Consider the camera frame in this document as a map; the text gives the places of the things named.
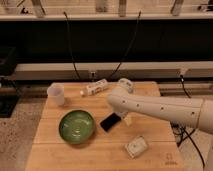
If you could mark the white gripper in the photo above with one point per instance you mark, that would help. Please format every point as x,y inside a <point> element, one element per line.
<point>123,115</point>

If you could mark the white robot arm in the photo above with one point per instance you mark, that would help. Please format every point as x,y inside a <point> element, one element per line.
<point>191,112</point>

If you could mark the white tube bottle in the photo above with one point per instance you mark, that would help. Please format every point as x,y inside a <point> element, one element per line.
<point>94,87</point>

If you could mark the green bowl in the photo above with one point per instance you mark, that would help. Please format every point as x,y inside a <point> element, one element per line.
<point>76,127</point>

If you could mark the black box at left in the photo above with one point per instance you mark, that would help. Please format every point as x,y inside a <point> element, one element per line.
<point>8,63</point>

